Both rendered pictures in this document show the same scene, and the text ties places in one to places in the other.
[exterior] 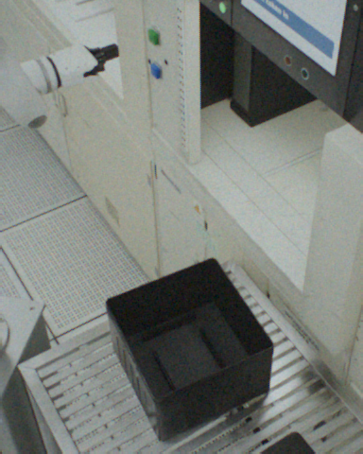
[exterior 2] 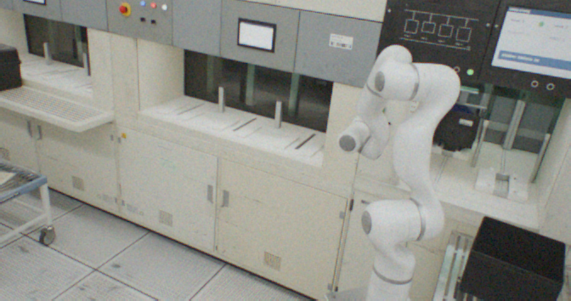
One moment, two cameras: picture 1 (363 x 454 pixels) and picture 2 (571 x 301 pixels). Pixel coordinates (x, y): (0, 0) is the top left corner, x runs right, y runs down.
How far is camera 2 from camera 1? 1.57 m
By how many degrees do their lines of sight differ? 36
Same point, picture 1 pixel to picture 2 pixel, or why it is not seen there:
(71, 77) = not seen: hidden behind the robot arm
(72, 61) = not seen: hidden behind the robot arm
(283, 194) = (455, 188)
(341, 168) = not seen: outside the picture
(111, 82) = (302, 161)
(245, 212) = (451, 199)
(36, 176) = (179, 264)
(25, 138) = (151, 245)
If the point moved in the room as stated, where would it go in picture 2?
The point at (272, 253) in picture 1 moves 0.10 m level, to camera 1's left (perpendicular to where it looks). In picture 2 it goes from (489, 212) to (473, 218)
